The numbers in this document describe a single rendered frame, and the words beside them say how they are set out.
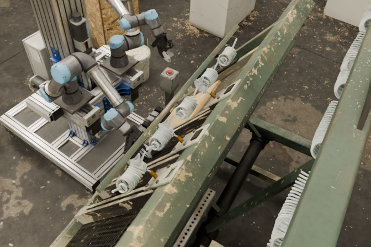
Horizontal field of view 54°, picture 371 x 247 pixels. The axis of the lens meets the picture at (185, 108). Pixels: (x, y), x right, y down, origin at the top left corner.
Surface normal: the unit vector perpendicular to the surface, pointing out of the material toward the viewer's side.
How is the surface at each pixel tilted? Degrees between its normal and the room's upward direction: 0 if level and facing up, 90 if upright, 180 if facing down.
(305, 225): 0
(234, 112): 35
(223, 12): 90
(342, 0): 90
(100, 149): 0
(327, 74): 0
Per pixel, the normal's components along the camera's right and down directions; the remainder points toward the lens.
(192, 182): 0.53, -0.33
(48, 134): 0.04, -0.68
